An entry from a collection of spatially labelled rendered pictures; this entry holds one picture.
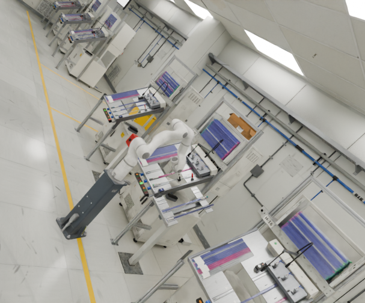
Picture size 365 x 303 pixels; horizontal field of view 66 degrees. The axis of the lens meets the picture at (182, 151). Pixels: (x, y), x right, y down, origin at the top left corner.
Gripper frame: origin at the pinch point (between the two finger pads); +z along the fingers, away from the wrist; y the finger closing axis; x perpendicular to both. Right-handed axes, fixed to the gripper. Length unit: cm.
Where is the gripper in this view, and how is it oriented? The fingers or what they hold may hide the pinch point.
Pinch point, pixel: (178, 179)
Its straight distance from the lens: 303.9
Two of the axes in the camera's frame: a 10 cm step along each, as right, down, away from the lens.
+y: -3.9, -6.1, 6.9
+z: 1.2, 7.0, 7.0
